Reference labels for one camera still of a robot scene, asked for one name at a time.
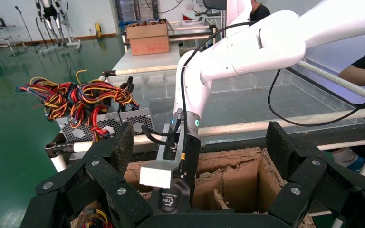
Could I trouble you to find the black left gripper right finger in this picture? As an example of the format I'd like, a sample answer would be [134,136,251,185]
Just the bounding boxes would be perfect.
[266,121,365,228]

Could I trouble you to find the white robot column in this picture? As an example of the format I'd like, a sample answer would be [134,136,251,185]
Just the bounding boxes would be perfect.
[226,0,253,37]

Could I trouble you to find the brown cardboard box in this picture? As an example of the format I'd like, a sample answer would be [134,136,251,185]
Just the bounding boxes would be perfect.
[125,19,175,57]

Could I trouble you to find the worn cardboard divider box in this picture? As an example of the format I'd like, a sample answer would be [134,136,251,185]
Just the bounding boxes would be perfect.
[70,147,317,228]

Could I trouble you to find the person in black shirt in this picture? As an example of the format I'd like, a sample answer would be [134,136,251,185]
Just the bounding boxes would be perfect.
[250,0,271,23]

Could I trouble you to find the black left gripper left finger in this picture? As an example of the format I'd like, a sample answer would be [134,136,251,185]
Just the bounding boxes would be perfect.
[20,122,153,228]

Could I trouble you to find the red yellow cable bundle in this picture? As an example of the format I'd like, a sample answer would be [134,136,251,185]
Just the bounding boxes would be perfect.
[15,75,122,143]

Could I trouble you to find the black microphone stand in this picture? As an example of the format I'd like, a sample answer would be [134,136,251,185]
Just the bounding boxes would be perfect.
[14,5,43,53]

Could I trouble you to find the white work table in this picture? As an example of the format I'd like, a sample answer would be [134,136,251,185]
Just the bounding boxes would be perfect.
[111,44,181,72]

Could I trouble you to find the power supply with coloured cables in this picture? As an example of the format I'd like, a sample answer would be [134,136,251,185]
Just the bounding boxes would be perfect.
[69,69,155,142]
[80,208,114,228]

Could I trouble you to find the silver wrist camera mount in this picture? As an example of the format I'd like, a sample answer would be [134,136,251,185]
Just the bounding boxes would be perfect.
[139,123,186,190]

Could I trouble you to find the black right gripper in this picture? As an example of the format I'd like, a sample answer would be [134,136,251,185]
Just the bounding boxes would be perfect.
[152,135,201,215]

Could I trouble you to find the operator bare forearm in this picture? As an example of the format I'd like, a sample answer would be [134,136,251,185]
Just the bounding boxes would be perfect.
[338,64,365,87]

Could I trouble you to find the robot on white stand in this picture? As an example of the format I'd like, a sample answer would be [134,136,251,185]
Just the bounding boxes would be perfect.
[34,0,82,55]

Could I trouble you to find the hanging black right arm cable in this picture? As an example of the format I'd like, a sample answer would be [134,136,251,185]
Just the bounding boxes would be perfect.
[267,69,365,127]

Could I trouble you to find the black cable along right arm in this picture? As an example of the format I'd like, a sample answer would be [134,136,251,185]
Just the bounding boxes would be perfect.
[180,21,256,152]

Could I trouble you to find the clear acrylic compartment tray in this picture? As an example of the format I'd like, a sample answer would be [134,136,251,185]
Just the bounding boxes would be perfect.
[106,61,365,152]

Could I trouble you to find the storage shelves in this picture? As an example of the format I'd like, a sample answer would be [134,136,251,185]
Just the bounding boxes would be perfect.
[115,0,160,23]

